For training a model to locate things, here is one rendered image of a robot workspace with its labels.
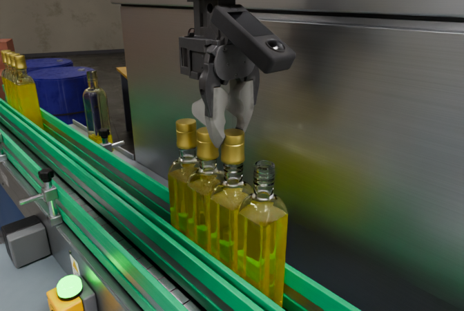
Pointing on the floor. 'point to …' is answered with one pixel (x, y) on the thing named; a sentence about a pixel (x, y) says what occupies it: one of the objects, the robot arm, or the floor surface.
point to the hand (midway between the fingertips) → (232, 137)
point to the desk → (126, 97)
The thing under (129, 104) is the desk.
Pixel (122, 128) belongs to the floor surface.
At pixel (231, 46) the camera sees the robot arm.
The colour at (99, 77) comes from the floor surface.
